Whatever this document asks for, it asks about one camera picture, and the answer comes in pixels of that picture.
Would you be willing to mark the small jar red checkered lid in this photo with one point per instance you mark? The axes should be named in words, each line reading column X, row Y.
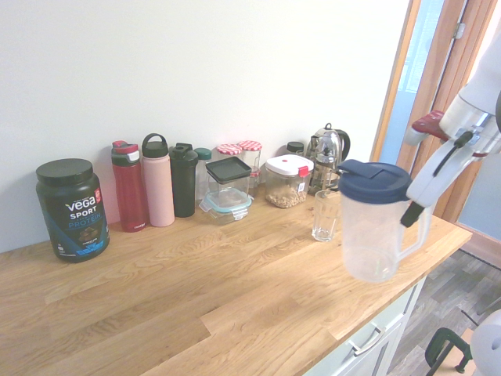
column 255, row 174

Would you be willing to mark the glass and chrome French press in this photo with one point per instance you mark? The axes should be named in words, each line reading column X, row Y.
column 323, row 168

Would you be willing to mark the clear drinking glass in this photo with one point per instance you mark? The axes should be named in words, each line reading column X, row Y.
column 323, row 223

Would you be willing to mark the glass jar with black lid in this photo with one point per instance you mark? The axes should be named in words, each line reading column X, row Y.
column 295, row 147

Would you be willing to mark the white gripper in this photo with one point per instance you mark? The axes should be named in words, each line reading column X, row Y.
column 438, row 180

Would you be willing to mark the glass container with teal lid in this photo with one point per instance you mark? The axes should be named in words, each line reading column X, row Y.
column 227, row 203

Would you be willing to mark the white kitchen cabinet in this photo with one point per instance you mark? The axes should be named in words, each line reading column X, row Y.
column 391, row 348

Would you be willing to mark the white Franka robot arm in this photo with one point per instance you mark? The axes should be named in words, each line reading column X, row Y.
column 481, row 78

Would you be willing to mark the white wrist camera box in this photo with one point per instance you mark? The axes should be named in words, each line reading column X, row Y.
column 414, row 137

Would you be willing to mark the cereal container with white lid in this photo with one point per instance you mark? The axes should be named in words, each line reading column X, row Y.
column 287, row 164

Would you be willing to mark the black Vega protein tub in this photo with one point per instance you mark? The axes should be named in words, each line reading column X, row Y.
column 72, row 219

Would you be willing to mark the metal door hinge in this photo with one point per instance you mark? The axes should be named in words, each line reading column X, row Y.
column 459, row 30

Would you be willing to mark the clear pitcher with blue lid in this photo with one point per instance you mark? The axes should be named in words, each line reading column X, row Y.
column 368, row 235

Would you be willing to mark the wooden door frame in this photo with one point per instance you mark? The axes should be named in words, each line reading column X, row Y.
column 430, row 78

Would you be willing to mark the red water bottle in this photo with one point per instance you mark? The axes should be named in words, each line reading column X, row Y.
column 131, row 196

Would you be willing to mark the green C clamp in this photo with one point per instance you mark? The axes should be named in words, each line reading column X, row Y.
column 444, row 338

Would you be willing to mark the pink bottle with black cap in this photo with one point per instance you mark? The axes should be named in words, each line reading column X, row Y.
column 158, row 192

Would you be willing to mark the jar with red checkered lid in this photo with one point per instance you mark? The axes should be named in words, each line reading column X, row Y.
column 230, row 150
column 250, row 145

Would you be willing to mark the clear jar with green lid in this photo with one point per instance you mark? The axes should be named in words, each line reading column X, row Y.
column 202, row 154

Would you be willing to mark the black shaker bottle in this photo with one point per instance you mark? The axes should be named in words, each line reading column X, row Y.
column 183, row 188

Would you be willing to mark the square container with black lid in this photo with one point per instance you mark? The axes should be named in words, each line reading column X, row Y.
column 228, row 168

